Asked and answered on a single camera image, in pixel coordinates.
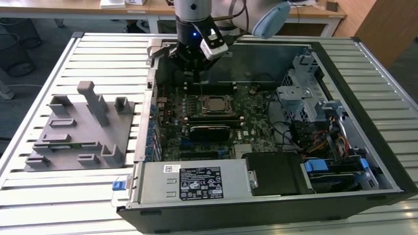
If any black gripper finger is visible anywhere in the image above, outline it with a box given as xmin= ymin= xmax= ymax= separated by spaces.
xmin=196 ymin=58 xmax=217 ymax=85
xmin=168 ymin=47 xmax=197 ymax=85

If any metal socket cover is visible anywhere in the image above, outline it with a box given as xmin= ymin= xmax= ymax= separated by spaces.
xmin=198 ymin=94 xmax=234 ymax=116

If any CPU socket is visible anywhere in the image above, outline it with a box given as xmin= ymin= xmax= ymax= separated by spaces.
xmin=198 ymin=94 xmax=234 ymax=116

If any black RAM slot row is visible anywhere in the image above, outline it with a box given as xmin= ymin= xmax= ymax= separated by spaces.
xmin=182 ymin=80 xmax=238 ymax=95
xmin=186 ymin=116 xmax=244 ymax=128

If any small black graphics card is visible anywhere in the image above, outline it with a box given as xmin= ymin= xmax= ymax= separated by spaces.
xmin=188 ymin=124 xmax=230 ymax=142

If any green motherboard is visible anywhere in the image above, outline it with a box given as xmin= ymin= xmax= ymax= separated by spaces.
xmin=154 ymin=83 xmax=289 ymax=162

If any silver drive cage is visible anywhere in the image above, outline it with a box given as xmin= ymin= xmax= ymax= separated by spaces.
xmin=275 ymin=55 xmax=329 ymax=123

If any small silver heat sink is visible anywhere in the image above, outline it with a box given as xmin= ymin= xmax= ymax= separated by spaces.
xmin=233 ymin=144 xmax=253 ymax=157

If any black expansion slot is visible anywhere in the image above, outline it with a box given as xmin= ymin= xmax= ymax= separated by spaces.
xmin=180 ymin=151 xmax=220 ymax=159

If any grey parts rack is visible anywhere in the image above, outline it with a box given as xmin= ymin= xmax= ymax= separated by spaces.
xmin=23 ymin=80 xmax=136 ymax=173

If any black plastic shroud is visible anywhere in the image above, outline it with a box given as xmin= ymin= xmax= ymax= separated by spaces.
xmin=244 ymin=151 xmax=313 ymax=197

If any green RAM stick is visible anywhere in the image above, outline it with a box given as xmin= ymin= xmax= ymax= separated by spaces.
xmin=47 ymin=143 xmax=96 ymax=150

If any black bin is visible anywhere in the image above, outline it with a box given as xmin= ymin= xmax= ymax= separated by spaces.
xmin=0 ymin=18 xmax=42 ymax=78

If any silver power supply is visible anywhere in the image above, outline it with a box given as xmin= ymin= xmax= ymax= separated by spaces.
xmin=125 ymin=160 xmax=258 ymax=206

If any blue disk carrier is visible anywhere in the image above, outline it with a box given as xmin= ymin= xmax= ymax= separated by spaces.
xmin=301 ymin=158 xmax=328 ymax=176

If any white desk foot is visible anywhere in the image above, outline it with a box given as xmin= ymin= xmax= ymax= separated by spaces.
xmin=0 ymin=79 xmax=15 ymax=100

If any wooden cabinet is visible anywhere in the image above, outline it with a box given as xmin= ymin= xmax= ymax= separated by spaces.
xmin=332 ymin=0 xmax=418 ymax=71

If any black PC case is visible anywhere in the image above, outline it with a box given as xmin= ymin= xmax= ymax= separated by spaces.
xmin=116 ymin=36 xmax=418 ymax=235

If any blue plastic latch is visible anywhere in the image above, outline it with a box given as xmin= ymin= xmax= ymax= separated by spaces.
xmin=357 ymin=158 xmax=371 ymax=183

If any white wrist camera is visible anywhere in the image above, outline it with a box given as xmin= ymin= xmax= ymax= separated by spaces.
xmin=197 ymin=21 xmax=229 ymax=61

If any grey case latch handle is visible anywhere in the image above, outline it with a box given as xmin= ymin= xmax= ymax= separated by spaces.
xmin=146 ymin=39 xmax=164 ymax=67

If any black cable copper connector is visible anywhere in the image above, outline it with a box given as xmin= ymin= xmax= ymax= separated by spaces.
xmin=210 ymin=0 xmax=250 ymax=21

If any black internal cable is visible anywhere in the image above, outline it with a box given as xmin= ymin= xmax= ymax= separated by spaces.
xmin=265 ymin=97 xmax=303 ymax=154

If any coloured wire bundle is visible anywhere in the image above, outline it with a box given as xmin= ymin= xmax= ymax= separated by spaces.
xmin=312 ymin=117 xmax=347 ymax=154

